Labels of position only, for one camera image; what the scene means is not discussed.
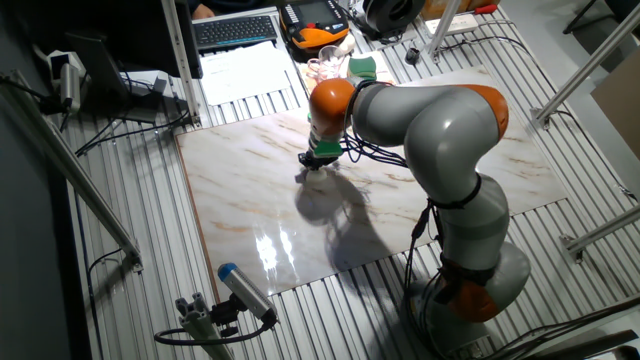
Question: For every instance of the clear glass jug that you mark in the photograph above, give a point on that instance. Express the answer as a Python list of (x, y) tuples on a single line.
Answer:
[(325, 62)]

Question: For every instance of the white paper sheet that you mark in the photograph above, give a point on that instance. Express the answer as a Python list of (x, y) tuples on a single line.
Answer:
[(240, 75)]

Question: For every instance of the brown cardboard panel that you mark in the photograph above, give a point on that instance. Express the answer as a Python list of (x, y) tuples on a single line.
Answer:
[(622, 105)]

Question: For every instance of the black office chair base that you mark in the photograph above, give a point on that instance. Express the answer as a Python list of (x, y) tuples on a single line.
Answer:
[(625, 7)]

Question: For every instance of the short aluminium profile stub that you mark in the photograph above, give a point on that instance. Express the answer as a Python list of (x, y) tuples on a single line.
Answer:
[(200, 325)]

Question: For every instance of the low aluminium beam with bracket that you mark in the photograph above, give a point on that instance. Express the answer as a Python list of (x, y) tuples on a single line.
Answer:
[(605, 227)]

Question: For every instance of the aluminium frame post by monitor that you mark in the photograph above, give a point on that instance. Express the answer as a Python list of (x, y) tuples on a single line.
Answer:
[(180, 60)]

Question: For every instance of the black flat bar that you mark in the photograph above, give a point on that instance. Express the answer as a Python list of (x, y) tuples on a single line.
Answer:
[(590, 345)]

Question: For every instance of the black computer monitor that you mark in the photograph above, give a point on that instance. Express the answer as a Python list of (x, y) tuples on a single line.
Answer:
[(100, 20)]

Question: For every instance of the black round reel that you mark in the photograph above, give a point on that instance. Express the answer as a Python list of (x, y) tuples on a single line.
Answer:
[(392, 15)]

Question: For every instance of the aluminium frame post by power strip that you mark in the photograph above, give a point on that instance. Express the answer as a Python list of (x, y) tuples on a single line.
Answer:
[(442, 25)]

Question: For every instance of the brown cardboard box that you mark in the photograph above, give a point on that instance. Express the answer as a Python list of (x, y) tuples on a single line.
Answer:
[(435, 7)]

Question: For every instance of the black monitor stand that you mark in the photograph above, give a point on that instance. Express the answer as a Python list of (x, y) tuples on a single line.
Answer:
[(97, 65)]

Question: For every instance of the silver camera on white mount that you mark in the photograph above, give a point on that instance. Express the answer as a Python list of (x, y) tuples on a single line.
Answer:
[(70, 85)]

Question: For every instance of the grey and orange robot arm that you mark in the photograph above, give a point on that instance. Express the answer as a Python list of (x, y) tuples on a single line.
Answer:
[(445, 130)]

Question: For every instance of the black camera clamp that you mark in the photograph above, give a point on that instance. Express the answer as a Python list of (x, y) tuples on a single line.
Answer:
[(225, 315)]

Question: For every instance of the orange and black teach pendant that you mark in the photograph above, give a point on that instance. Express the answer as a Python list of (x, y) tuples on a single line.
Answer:
[(312, 35)]

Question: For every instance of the white power strip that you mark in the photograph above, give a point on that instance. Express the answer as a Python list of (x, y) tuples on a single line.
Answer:
[(462, 22)]

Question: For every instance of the slanted aluminium beam with bracket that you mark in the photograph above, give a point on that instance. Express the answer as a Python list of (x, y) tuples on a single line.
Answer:
[(595, 57)]

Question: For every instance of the black computer keyboard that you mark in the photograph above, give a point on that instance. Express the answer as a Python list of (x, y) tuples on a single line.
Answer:
[(235, 32)]

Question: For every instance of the green and yellow sponge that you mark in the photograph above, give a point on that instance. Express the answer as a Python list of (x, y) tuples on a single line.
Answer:
[(362, 67)]

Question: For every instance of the small black plug adapter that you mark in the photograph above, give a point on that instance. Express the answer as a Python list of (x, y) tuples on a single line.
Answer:
[(412, 56)]

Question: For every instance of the person's bare hand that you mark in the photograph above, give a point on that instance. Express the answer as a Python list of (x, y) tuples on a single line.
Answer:
[(202, 11)]

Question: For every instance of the long slanted aluminium beam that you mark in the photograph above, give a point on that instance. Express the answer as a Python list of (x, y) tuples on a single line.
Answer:
[(75, 172)]

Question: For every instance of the white rounded object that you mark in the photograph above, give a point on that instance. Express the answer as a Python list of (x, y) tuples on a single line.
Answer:
[(346, 44)]

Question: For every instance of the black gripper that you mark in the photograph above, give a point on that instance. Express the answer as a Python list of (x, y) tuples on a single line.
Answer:
[(311, 160)]

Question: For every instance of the white sponge block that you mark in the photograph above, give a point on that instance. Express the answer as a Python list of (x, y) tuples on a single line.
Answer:
[(316, 176)]

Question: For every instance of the orange and white cloth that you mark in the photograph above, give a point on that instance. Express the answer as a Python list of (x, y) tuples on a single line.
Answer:
[(386, 75)]

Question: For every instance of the silver camera with blue cap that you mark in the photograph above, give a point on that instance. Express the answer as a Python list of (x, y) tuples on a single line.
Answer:
[(245, 292)]

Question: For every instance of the marble pattern board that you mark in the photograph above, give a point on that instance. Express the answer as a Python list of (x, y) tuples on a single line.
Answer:
[(225, 165)]

